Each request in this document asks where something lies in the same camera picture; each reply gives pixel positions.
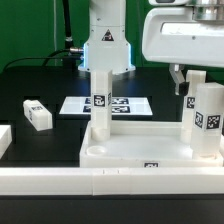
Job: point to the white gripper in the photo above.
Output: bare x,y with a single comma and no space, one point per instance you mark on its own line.
170,35

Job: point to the white desk top panel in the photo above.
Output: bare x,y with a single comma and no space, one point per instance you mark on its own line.
142,144

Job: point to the white marker tag plate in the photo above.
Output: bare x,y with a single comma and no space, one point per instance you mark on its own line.
120,106

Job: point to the white left barrier block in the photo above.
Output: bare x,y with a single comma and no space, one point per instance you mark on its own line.
5,138

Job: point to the white front barrier rail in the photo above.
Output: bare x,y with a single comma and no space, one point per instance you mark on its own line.
111,181

